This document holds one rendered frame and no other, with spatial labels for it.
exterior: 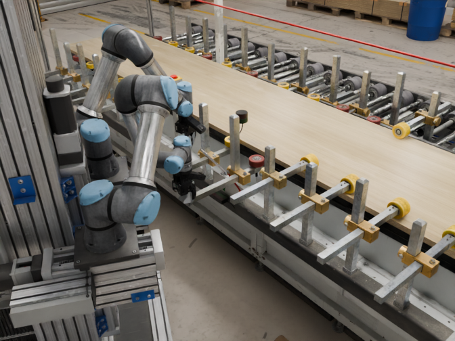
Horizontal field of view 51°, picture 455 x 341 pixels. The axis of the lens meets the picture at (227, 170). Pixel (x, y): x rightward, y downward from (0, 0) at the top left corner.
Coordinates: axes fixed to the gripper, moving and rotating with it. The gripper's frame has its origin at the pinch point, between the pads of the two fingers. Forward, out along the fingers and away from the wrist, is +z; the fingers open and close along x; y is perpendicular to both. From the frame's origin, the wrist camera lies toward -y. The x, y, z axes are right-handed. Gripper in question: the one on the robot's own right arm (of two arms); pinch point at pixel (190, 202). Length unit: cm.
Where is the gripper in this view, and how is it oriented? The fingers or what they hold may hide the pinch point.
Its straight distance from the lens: 229.5
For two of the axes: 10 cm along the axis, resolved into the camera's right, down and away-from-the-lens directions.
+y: -7.7, 3.5, -5.3
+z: 0.3, 8.5, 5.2
